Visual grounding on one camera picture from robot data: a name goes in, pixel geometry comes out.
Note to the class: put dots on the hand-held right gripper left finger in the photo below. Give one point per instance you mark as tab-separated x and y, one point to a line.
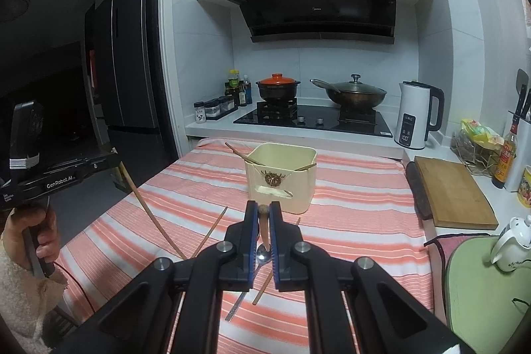
249	242

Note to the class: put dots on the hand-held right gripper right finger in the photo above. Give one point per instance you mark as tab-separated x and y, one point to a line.
277	246

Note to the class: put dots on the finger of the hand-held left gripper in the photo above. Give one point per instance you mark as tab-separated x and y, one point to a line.
107	163

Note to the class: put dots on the metal spoon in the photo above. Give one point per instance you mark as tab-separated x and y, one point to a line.
262	255

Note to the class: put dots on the cream utensil container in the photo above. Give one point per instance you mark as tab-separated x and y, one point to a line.
286	188

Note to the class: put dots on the person's left forearm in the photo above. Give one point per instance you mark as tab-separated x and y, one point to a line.
20	296

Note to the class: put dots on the person's left hand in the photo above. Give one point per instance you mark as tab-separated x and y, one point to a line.
45	229

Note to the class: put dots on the orange white striped tablecloth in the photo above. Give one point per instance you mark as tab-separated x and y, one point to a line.
352	221

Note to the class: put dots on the dark grey refrigerator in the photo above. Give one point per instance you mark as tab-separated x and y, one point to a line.
124	59

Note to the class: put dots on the white spice shaker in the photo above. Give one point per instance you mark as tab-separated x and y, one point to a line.
200	113

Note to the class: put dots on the rack of spice jars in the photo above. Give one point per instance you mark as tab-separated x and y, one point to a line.
220	107

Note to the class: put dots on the black gas stove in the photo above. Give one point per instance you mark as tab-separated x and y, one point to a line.
315	121

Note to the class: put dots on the group of sauce bottles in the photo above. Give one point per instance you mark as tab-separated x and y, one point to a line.
238	88

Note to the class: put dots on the dark brown board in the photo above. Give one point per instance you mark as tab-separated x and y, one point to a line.
419	192

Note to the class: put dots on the black clay pot orange lid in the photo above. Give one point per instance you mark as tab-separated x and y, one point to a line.
276	88

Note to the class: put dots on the wok with glass lid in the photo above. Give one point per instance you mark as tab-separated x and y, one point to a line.
356	95

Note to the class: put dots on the wooden cutting board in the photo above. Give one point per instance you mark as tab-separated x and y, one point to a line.
454	192

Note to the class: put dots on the white electric kettle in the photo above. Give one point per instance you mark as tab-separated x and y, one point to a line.
412	117

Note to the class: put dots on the green round tray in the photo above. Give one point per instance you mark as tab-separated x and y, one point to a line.
485	304

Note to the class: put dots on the white teapot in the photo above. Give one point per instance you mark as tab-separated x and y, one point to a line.
512	246

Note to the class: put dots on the black range hood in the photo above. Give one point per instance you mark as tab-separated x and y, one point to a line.
319	14

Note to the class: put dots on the brown sauce bottle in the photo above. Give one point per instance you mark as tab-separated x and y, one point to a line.
504	163

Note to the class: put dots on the yellow canister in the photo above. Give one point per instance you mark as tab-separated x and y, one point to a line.
524	188

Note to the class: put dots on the white knife holder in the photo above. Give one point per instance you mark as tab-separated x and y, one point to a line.
523	155

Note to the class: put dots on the black spatula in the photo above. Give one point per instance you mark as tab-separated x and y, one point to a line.
522	84

